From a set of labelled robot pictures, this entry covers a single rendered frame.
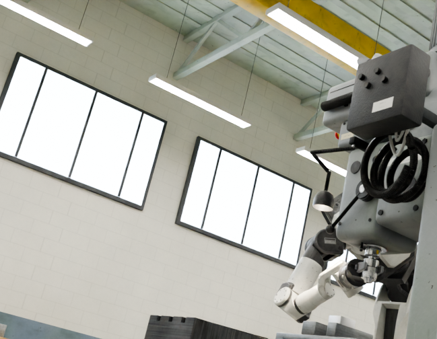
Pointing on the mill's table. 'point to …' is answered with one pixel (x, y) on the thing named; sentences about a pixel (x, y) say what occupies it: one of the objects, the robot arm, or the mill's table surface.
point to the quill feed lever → (350, 206)
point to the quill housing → (366, 214)
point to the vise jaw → (314, 328)
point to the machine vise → (334, 331)
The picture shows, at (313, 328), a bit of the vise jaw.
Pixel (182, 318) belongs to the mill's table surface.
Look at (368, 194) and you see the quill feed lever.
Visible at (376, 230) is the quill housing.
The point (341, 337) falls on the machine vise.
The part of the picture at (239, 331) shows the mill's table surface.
